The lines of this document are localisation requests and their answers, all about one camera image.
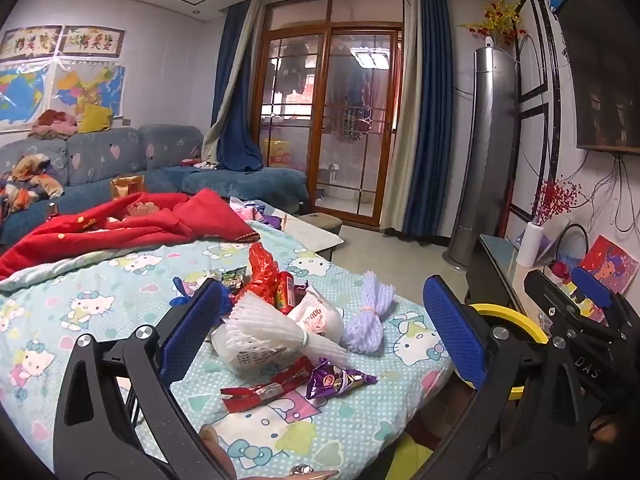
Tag green snack bag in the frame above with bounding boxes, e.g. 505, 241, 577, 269
220, 267, 249, 292

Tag blue plastic wrapper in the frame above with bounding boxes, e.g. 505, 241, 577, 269
169, 276, 202, 309

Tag orange patterned clothes pile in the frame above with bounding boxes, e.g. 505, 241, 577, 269
0, 154, 67, 217

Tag pink purple clothes pile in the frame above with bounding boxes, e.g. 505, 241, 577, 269
229, 196, 287, 229

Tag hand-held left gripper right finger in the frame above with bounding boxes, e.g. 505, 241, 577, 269
415, 275, 617, 480

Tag dark television cabinet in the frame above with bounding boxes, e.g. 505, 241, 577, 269
464, 233, 567, 322

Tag black television cable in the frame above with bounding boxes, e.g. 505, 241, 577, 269
584, 152, 640, 233

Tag red blanket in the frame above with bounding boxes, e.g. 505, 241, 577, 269
0, 187, 259, 281

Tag yellow cardboard box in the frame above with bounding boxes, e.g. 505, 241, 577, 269
263, 137, 294, 169

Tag wall mounted television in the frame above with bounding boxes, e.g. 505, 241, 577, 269
554, 0, 640, 154

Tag gold foil packet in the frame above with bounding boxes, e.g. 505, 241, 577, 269
110, 175, 147, 197

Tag red candy tube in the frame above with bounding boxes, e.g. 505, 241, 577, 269
274, 271, 297, 311

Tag long red snack wrapper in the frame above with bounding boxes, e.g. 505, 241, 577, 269
220, 355, 314, 414

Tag red portrait picture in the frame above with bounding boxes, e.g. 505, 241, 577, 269
574, 234, 640, 324

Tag blue heart print sofa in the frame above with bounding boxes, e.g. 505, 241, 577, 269
0, 124, 309, 241

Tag lilac foam fruit net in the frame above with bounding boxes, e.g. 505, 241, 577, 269
345, 271, 401, 356

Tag white tissue packet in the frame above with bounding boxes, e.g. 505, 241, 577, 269
286, 287, 347, 345

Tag red pink clothes pile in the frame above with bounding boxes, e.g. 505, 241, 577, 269
27, 109, 81, 141

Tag red berry branch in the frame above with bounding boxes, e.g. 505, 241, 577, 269
531, 176, 584, 229

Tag white cylinder vase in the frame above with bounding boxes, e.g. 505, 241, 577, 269
515, 222, 545, 268

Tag country map poster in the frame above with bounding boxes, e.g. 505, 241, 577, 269
52, 59, 127, 122

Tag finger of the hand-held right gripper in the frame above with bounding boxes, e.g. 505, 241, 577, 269
524, 269, 603, 342
570, 266, 640, 331

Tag framed calligraphy embroidery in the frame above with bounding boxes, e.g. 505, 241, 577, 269
62, 25, 126, 59
0, 25, 64, 64

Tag world map poster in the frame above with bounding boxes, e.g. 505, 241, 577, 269
0, 62, 54, 134

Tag grey round stool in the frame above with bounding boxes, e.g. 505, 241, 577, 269
299, 211, 344, 235

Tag person's yellow-green clothing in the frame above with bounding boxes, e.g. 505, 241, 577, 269
387, 432, 433, 480

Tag blue bag black handle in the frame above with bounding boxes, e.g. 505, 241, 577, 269
556, 223, 604, 274

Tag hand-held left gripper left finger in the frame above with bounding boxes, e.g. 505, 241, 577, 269
52, 277, 237, 480

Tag person's right hand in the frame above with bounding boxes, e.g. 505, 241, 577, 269
589, 412, 621, 444

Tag yellow rimmed bin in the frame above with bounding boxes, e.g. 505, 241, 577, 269
467, 302, 549, 402

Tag white foam fruit net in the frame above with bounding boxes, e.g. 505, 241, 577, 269
225, 287, 351, 368

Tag purple candy wrapper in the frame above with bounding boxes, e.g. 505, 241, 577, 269
305, 357, 379, 402

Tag red plastic bag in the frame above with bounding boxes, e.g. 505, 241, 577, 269
235, 242, 282, 307

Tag silver tower air conditioner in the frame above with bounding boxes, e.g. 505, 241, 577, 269
442, 45, 522, 274

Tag blue and beige curtain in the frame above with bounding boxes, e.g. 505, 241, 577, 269
384, 0, 469, 249
200, 0, 267, 172

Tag wooden glass sliding door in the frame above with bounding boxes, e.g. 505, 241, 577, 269
256, 0, 406, 219

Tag white top coffee table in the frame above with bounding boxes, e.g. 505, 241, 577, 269
281, 212, 346, 262

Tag yellow pillow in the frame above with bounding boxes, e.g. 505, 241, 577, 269
77, 103, 114, 134

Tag yellow red artificial flowers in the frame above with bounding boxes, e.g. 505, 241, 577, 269
457, 0, 524, 47

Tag clear printed plastic wrapper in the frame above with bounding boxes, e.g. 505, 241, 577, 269
211, 327, 301, 377

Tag person's left hand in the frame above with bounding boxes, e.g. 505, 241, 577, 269
199, 424, 341, 480

